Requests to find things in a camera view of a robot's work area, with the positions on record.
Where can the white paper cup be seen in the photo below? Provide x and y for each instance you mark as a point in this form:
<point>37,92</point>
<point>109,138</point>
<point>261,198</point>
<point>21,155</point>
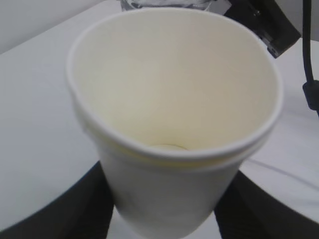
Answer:
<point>162,199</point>
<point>174,88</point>

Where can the clear green-label water bottle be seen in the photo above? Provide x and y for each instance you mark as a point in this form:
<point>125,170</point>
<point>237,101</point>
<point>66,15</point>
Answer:
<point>192,4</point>

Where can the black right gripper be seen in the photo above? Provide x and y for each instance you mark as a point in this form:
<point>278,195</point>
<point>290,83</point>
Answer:
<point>267,21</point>

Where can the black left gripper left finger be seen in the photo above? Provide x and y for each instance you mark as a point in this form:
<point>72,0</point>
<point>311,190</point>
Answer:
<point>82,212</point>

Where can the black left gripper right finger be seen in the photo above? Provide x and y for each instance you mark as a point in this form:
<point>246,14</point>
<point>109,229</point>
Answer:
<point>245,211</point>

